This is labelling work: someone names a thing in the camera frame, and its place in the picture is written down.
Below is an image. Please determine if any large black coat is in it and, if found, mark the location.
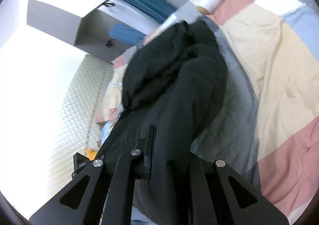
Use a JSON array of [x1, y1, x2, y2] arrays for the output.
[[98, 21, 228, 224]]

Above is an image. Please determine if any patchwork pastel quilt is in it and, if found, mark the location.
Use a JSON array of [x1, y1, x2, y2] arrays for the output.
[[96, 0, 319, 225]]

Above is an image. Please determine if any light blue pillow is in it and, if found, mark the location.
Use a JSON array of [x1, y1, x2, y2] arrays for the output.
[[100, 121, 112, 146]]

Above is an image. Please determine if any blue folded board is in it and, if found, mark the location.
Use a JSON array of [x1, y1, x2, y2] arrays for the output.
[[109, 23, 146, 46]]

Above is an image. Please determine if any blue curtain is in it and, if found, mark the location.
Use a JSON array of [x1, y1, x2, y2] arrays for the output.
[[123, 0, 176, 24]]

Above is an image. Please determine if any grey wall cabinet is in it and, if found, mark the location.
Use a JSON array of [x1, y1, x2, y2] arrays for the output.
[[27, 0, 159, 63]]

